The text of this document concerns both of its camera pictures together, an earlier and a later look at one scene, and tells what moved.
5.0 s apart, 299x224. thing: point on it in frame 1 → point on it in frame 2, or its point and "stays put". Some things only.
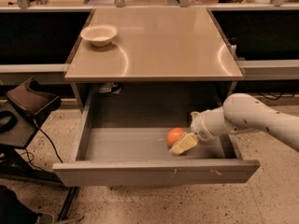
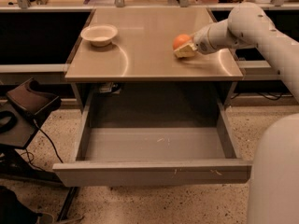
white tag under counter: x=109 y=87 stays put
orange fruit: x=174 y=135 → x=180 y=40
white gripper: x=199 y=127 → x=202 y=41
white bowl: x=99 y=35 stays put
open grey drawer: x=140 y=156 stays put
